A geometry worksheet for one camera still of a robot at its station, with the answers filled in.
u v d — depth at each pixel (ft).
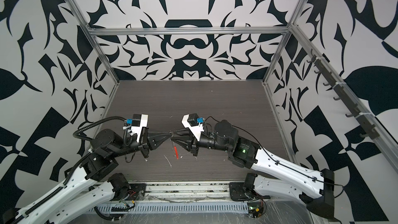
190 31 2.92
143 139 1.67
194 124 1.54
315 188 1.33
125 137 1.70
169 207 2.13
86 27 2.93
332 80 1.97
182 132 1.81
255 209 2.33
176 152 1.92
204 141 1.67
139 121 1.58
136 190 2.45
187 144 1.67
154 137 1.70
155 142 1.76
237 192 2.44
